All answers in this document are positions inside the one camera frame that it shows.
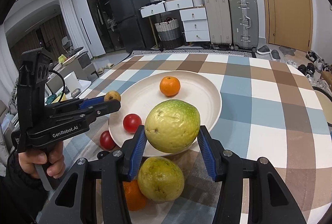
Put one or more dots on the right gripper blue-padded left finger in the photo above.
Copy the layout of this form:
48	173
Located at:
74	201

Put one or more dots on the black refrigerator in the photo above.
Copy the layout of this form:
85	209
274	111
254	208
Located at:
135	31

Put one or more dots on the red tomato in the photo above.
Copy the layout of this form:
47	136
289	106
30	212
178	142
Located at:
131	122
106	141

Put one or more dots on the orange tangerine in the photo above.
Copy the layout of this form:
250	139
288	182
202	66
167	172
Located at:
170	86
134	197

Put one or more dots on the wooden door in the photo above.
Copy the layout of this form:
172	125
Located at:
289	23

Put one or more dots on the silver grey suitcase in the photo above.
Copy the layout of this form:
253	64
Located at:
245	24

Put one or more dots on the dark purple plum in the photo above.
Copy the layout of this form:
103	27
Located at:
102	154

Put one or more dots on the woven laundry basket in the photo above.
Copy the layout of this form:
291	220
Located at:
169	33

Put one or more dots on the tan longan fruit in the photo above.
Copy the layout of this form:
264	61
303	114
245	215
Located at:
112	95

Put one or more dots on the checkered tablecloth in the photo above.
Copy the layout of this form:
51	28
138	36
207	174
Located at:
268	110

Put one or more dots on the person's left hand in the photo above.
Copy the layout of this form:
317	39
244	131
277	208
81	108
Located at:
32	157

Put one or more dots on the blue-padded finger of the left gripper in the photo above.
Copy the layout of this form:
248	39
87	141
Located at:
102	109
86	103

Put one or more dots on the beige suitcase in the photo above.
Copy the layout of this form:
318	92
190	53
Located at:
219	21

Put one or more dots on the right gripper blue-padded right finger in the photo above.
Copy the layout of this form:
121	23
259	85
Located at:
270	200

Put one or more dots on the white drawer desk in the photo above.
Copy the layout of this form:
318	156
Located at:
191	15

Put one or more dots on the large yellow-green guava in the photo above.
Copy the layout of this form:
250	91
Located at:
172	126

